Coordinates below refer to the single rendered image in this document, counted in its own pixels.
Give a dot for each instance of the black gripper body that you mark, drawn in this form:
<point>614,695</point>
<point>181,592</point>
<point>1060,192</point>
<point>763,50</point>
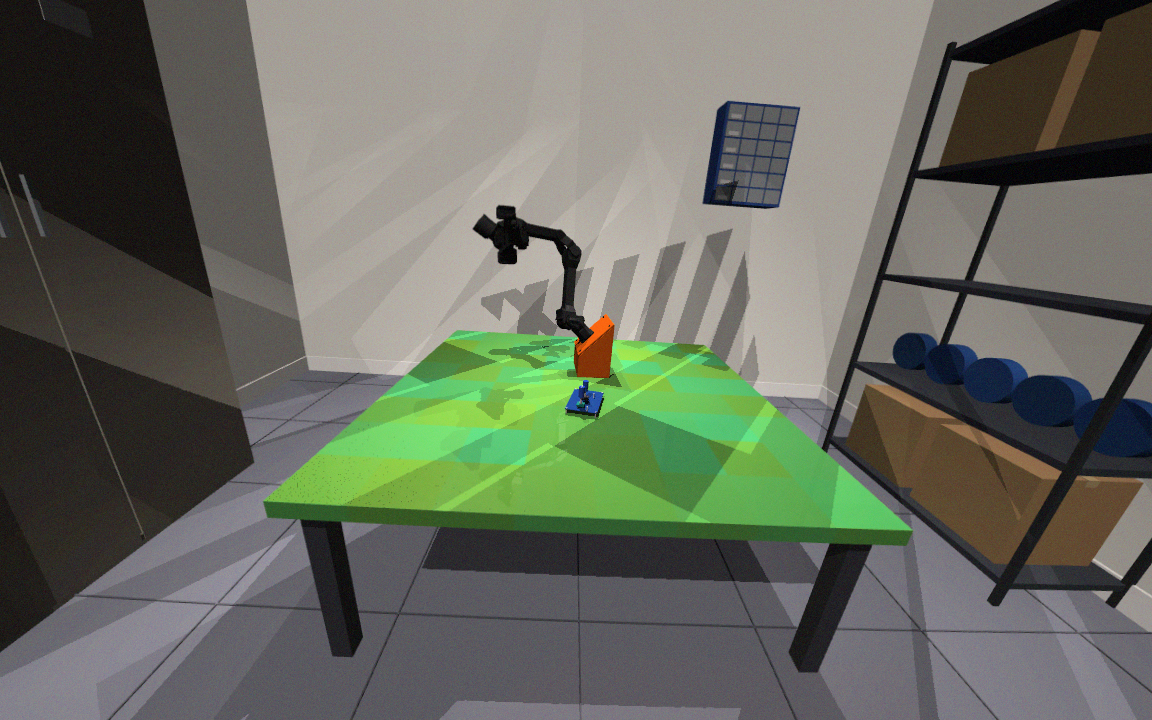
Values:
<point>505,235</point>

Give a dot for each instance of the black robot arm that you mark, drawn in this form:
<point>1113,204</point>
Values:
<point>566,315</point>

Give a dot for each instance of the blue circuit board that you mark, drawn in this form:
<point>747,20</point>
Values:
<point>584,400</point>

